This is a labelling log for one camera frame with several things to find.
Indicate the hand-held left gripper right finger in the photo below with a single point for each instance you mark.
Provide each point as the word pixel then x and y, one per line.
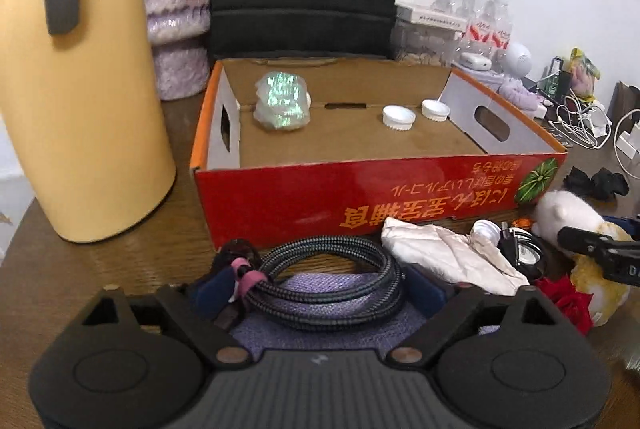
pixel 425 290

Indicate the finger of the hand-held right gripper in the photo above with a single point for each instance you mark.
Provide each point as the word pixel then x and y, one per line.
pixel 585 238
pixel 622 226

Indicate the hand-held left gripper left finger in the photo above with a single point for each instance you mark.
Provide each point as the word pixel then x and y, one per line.
pixel 217 285

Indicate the white and yellow plush toy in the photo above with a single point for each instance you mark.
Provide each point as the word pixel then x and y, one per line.
pixel 565 214

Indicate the red cardboard box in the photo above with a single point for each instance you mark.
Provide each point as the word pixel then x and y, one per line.
pixel 300 199

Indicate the crumpled white tissue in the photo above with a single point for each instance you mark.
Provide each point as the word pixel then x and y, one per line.
pixel 435 249

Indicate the black scrunchie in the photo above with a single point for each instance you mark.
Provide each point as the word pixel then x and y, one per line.
pixel 595 183

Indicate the round black compact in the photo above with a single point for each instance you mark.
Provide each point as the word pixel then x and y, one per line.
pixel 525 254

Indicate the red artificial rose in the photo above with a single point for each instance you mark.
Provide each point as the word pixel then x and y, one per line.
pixel 570 301

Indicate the white charger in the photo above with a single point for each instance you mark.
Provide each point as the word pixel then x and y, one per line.
pixel 629 146

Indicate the white bottle cap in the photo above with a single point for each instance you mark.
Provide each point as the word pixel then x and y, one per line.
pixel 398 118
pixel 484 230
pixel 435 110

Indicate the purple knitted cloth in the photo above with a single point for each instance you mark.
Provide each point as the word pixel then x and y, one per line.
pixel 320 304

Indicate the brown paper bag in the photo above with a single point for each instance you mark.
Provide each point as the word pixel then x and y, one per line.
pixel 622 101

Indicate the pale purple scrunchie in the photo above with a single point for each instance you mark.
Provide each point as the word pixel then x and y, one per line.
pixel 520 93

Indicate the colourful snack bag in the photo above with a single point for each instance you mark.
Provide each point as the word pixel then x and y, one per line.
pixel 584 71

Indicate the small black device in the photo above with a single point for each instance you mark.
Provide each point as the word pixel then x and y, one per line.
pixel 557 79

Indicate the round white device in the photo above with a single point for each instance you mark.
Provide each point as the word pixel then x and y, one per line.
pixel 517 59

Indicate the iridescent crumpled wrapper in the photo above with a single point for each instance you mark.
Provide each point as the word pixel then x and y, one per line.
pixel 281 101

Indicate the white earbuds case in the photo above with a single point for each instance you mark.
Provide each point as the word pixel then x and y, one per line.
pixel 475 61

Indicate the yellow thermos jug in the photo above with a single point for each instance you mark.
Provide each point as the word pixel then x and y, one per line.
pixel 75 109

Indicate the pack of clear water bottles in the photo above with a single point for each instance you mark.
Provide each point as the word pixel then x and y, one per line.
pixel 480 19

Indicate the clear plastic container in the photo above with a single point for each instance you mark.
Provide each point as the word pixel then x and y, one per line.
pixel 425 44

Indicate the flat white carton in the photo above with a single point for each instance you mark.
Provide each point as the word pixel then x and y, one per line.
pixel 425 15

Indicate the purple textured vase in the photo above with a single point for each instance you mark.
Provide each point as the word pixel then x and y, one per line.
pixel 175 9

